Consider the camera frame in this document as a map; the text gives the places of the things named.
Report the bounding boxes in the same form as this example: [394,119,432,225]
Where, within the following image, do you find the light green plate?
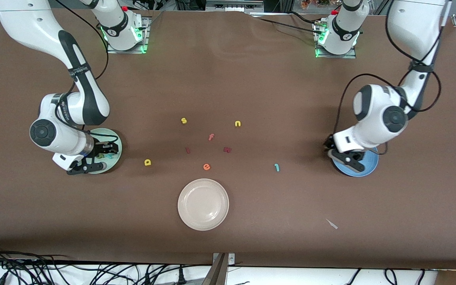
[89,128,122,174]

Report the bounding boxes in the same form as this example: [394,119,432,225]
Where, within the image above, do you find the silver bracket plate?
[213,253,236,266]

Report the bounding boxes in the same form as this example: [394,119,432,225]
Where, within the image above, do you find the long black floor cable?
[0,253,213,267]

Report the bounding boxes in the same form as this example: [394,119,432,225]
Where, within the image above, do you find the blue plate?
[332,146,379,177]

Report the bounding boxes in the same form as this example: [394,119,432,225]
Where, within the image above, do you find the thin black table cable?
[289,11,324,24]
[256,17,317,34]

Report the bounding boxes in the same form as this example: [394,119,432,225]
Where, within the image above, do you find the cream plate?
[178,179,229,231]

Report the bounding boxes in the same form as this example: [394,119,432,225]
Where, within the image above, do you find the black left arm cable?
[333,0,442,137]

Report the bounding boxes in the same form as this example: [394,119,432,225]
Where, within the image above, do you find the silver aluminum frame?
[206,0,264,11]

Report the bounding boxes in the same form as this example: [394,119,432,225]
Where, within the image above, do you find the grey camera post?
[202,253,228,285]

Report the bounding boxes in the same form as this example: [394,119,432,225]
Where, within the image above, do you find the orange artificial flowers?
[301,0,334,9]

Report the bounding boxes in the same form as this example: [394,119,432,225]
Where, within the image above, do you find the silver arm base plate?
[106,16,150,54]
[313,20,357,59]

